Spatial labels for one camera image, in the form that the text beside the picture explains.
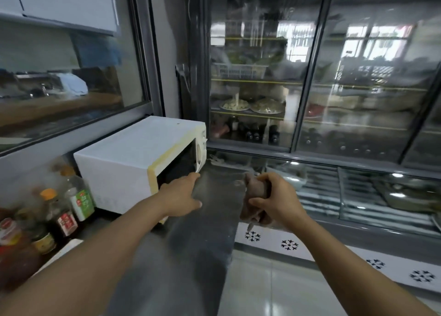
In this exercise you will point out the person's right hand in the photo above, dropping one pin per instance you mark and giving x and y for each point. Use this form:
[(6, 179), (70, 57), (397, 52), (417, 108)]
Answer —
[(282, 202)]

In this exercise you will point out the person's left hand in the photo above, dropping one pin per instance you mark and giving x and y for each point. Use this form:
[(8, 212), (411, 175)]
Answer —
[(179, 197)]

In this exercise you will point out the brown cleaning cloth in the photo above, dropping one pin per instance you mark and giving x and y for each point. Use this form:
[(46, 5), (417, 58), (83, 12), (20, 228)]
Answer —
[(253, 188)]

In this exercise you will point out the white microwave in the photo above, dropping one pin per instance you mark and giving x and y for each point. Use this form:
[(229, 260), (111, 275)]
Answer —
[(131, 147)]

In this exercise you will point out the clear bottle green label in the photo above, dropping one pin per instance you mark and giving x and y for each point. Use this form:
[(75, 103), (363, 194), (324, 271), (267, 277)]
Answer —
[(81, 202)]

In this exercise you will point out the dark sauce bottle orange cap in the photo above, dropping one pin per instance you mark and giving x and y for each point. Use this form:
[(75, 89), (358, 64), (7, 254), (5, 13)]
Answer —
[(63, 219)]

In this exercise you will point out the white rectangular plate orange print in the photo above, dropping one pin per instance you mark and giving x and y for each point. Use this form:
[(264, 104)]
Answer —
[(58, 253)]

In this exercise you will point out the small green glass bottle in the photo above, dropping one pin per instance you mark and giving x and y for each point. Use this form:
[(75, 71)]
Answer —
[(41, 240)]

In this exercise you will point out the red sauce bottle orange cap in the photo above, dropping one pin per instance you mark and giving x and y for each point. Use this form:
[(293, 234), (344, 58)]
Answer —
[(15, 253)]

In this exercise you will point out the person's left forearm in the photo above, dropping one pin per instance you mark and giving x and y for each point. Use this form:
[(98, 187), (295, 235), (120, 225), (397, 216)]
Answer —
[(86, 267)]

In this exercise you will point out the person's right forearm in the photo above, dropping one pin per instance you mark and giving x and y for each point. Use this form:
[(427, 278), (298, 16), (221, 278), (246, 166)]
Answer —
[(351, 274)]

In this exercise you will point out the stainless steel table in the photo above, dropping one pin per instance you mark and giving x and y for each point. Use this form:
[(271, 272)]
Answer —
[(193, 257)]

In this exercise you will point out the glass display fridge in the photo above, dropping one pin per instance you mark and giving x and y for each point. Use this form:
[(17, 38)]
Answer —
[(310, 160)]

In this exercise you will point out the row of dark bottles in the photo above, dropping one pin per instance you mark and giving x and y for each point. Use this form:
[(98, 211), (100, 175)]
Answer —
[(255, 133)]

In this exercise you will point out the plate of red food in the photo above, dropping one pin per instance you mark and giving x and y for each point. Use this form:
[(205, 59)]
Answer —
[(315, 110)]

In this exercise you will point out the plate of shredded food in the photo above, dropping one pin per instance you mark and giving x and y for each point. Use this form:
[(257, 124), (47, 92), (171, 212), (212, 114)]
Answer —
[(235, 104), (267, 106)]

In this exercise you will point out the white plastic crate basket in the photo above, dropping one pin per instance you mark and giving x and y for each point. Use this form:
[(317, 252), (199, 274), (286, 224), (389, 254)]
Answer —
[(239, 71)]

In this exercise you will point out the wooden worktable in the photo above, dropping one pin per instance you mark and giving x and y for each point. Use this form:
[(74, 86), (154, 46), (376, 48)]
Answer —
[(51, 109)]

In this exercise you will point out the blue paper notice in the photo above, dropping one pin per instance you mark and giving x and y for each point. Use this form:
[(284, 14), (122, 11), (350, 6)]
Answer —
[(96, 50)]

